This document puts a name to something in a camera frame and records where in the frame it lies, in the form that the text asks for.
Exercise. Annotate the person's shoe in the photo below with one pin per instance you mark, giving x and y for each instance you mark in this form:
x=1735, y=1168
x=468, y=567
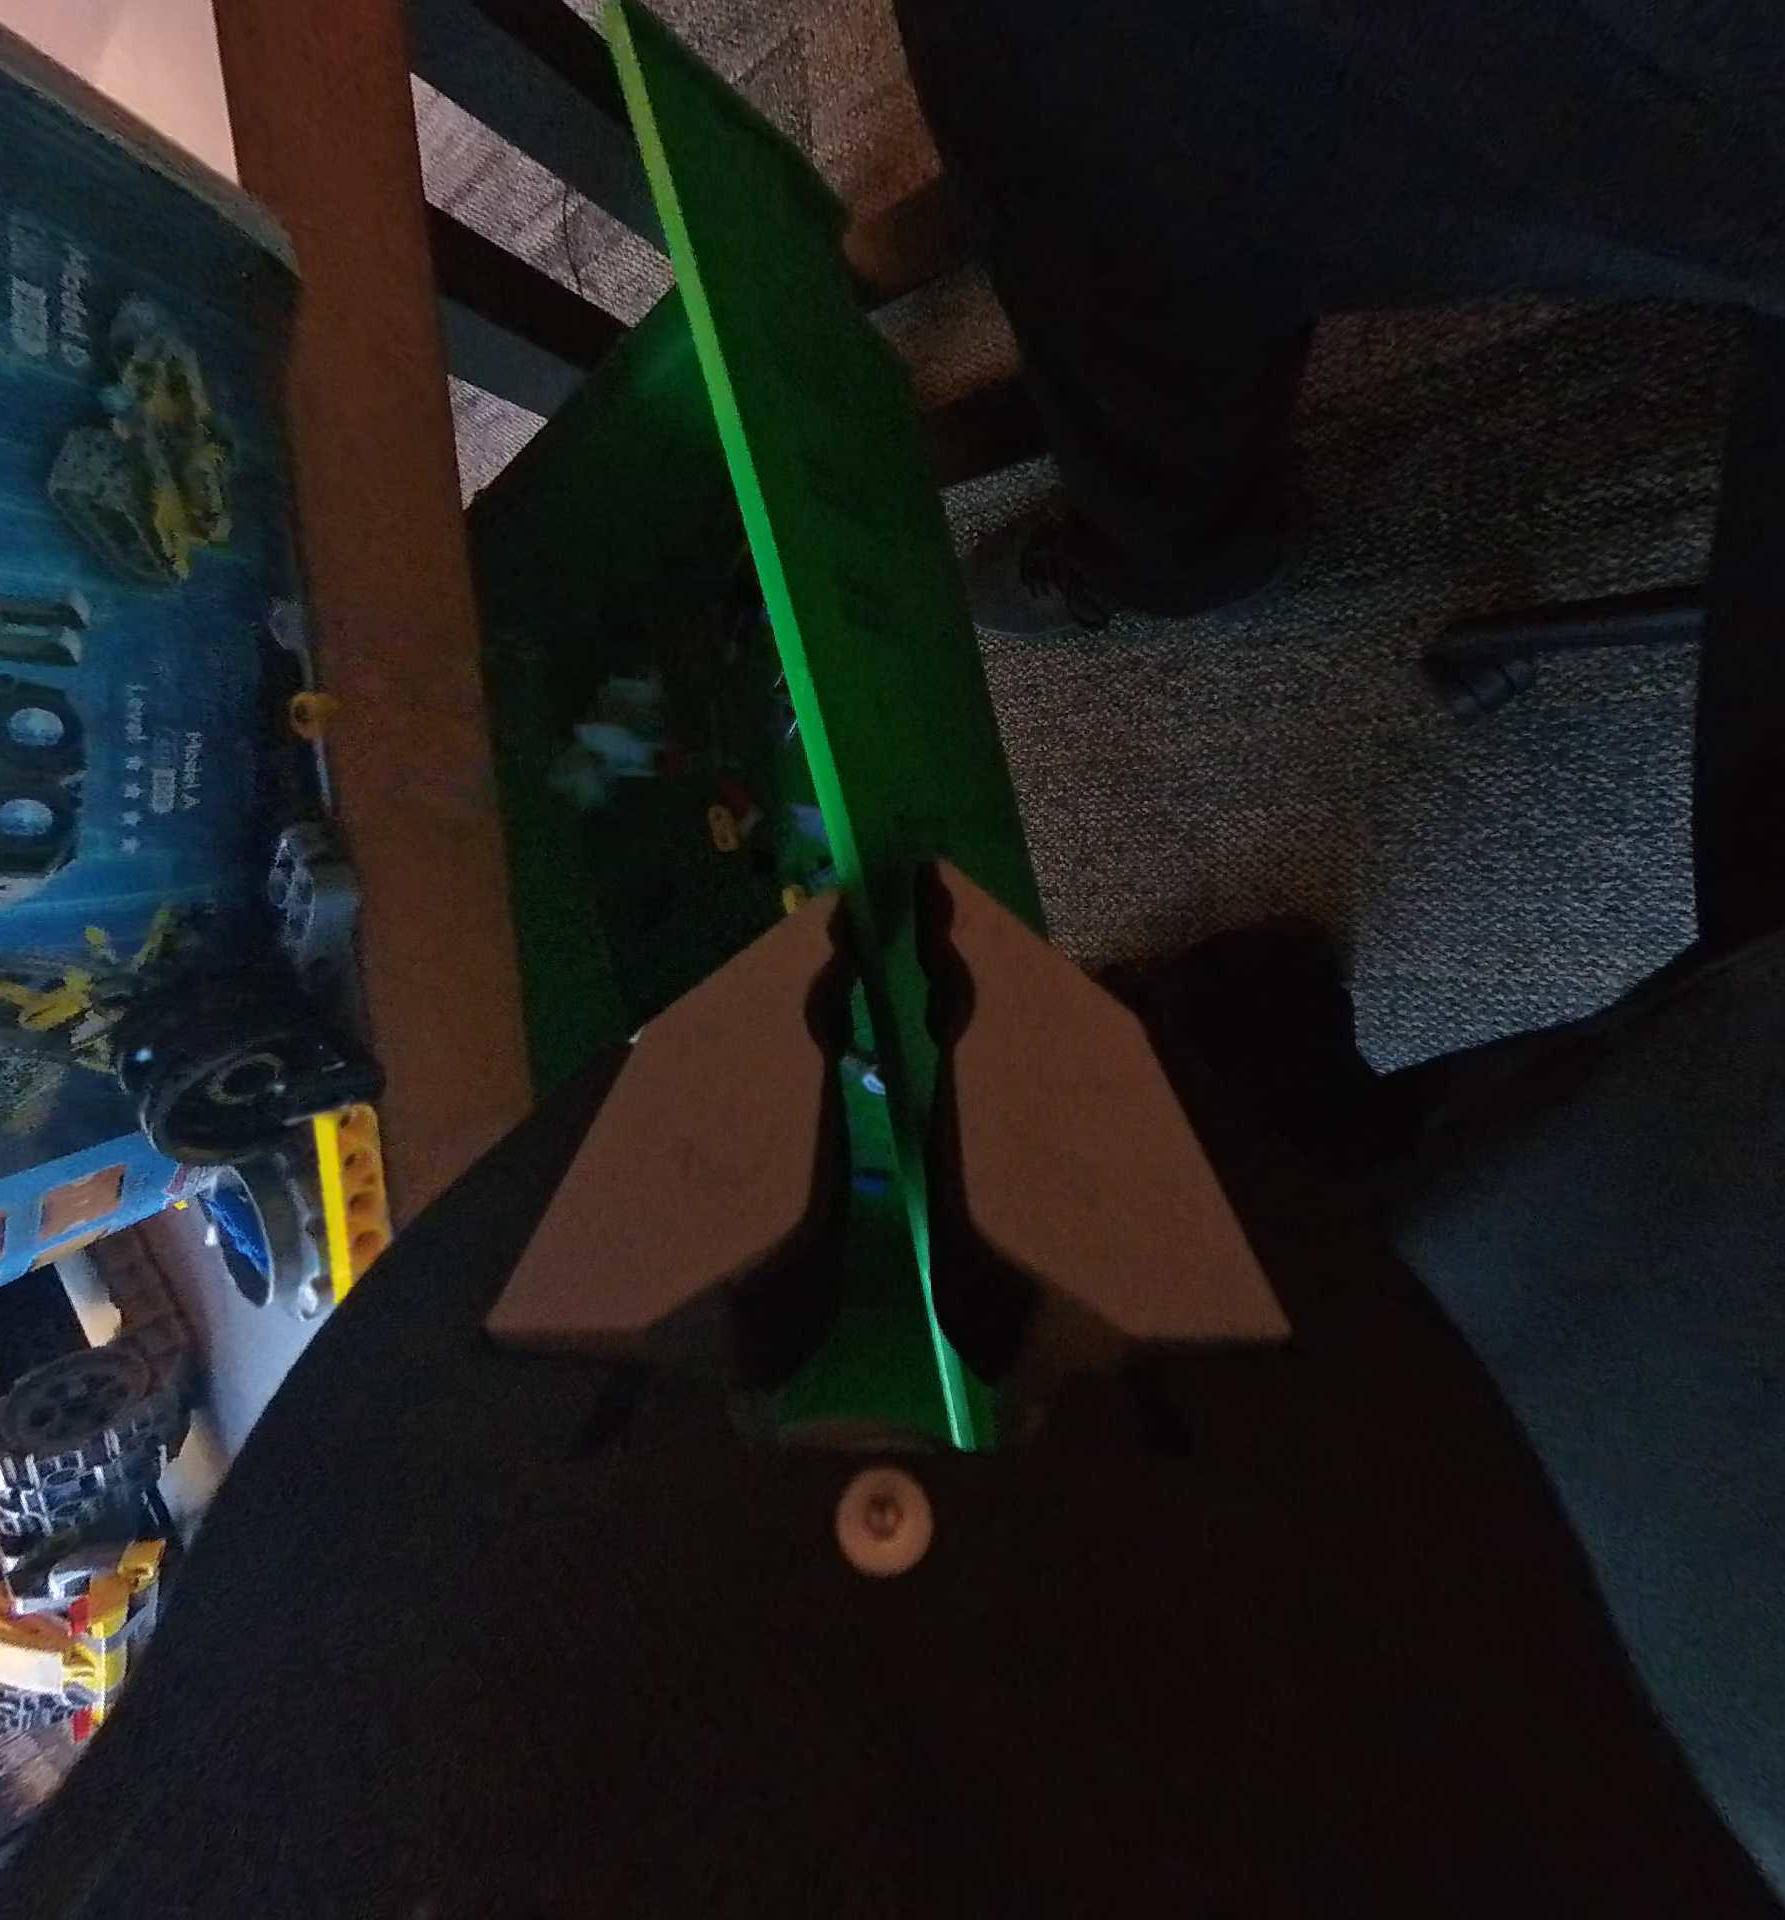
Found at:
x=1118, y=577

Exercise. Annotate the green plastic storage box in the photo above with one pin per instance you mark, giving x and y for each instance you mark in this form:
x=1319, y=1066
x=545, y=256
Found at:
x=862, y=524

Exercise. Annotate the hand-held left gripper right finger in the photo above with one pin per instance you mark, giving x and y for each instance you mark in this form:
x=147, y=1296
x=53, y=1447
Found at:
x=1102, y=1184

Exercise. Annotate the yellow grey toy robot model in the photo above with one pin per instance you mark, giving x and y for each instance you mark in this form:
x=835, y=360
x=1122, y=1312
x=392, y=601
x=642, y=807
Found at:
x=36, y=1530

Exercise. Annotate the pile of toy building pieces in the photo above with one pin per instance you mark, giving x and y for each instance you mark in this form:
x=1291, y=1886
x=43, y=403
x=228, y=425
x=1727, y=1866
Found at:
x=615, y=751
x=253, y=1081

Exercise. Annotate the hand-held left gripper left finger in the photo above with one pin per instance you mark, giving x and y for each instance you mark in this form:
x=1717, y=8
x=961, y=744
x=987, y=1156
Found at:
x=681, y=1170

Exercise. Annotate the blue toy set carton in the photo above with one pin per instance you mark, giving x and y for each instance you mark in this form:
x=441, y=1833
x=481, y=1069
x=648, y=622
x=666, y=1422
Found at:
x=81, y=524

